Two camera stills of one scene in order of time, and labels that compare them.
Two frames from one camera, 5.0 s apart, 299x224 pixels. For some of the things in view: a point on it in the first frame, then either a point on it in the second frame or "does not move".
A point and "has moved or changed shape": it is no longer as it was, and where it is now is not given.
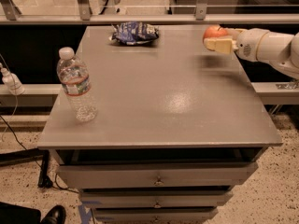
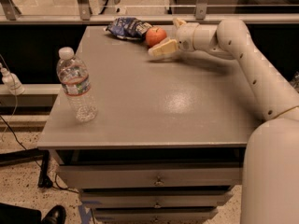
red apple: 214,31 has moved or changed shape
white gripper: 249,45 to 185,36
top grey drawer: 157,175 does not move
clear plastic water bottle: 73,75 does not move
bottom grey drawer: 153,215 does not move
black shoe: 55,216 does not move
